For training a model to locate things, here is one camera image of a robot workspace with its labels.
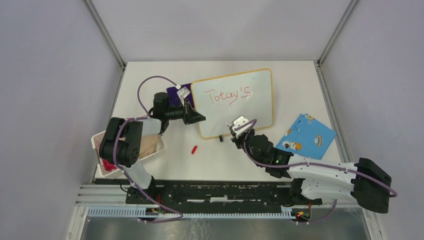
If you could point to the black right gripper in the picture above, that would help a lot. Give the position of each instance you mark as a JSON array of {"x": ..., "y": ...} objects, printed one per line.
[{"x": 236, "y": 140}]

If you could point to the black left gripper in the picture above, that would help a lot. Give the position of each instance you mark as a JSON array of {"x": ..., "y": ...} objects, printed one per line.
[{"x": 190, "y": 116}]

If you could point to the red marker cap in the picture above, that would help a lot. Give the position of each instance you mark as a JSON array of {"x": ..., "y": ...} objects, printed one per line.
[{"x": 194, "y": 149}]

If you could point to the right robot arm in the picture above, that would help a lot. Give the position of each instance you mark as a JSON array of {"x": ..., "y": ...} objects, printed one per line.
[{"x": 363, "y": 182}]

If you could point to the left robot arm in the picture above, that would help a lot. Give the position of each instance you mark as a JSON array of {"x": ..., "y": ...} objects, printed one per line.
[{"x": 121, "y": 143}]

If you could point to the yellow framed whiteboard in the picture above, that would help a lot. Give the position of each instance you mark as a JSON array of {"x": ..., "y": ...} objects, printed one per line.
[{"x": 225, "y": 98}]

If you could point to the purple cloth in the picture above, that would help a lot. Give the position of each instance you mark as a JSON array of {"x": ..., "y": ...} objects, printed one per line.
[{"x": 174, "y": 99}]

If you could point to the beige cloth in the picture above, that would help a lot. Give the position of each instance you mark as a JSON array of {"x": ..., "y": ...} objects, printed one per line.
[{"x": 151, "y": 145}]

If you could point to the blue cartoon print cloth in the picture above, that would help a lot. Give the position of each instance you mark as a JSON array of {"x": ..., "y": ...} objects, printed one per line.
[{"x": 307, "y": 137}]

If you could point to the red cloth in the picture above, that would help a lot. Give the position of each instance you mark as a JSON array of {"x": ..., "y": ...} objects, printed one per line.
[{"x": 108, "y": 166}]

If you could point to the white plastic basket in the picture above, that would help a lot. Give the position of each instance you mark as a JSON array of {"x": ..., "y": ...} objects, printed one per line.
[{"x": 96, "y": 141}]

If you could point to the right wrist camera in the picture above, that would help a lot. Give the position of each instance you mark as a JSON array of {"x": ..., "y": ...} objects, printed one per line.
[{"x": 241, "y": 125}]

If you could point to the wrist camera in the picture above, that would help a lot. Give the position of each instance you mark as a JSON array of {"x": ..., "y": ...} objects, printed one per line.
[
  {"x": 241, "y": 125},
  {"x": 182, "y": 92}
]

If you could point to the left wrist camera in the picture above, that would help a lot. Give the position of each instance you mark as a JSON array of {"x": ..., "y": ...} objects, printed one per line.
[{"x": 182, "y": 92}]

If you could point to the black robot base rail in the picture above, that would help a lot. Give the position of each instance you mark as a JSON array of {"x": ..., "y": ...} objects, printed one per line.
[{"x": 227, "y": 197}]

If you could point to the white slotted cable duct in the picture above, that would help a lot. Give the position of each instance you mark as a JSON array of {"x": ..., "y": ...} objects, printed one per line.
[{"x": 142, "y": 212}]

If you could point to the left aluminium frame post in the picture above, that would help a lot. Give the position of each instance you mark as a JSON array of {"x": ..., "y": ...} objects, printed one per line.
[{"x": 92, "y": 10}]

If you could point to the grey aluminium frame post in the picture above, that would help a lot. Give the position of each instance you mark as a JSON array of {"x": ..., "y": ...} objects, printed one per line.
[{"x": 336, "y": 32}]

